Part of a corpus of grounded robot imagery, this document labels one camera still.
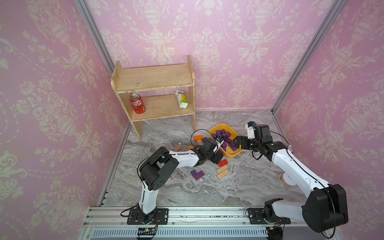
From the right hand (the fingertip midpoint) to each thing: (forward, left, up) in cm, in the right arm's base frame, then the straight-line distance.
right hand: (241, 140), depth 85 cm
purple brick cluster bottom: (-14, +26, -14) cm, 33 cm away
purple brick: (+11, +19, -14) cm, 26 cm away
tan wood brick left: (+6, +38, -15) cm, 41 cm away
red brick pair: (-7, +9, -14) cm, 18 cm away
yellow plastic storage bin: (0, +5, -13) cm, 14 cm away
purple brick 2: (+17, +6, -13) cm, 22 cm away
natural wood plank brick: (-13, +11, -14) cm, 22 cm away
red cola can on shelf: (+17, +58, +16) cm, 62 cm away
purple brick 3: (+14, +3, -12) cm, 19 cm away
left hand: (-1, +12, -12) cm, 17 cm away
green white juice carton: (+25, +33, +12) cm, 43 cm away
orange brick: (+12, +25, -13) cm, 31 cm away
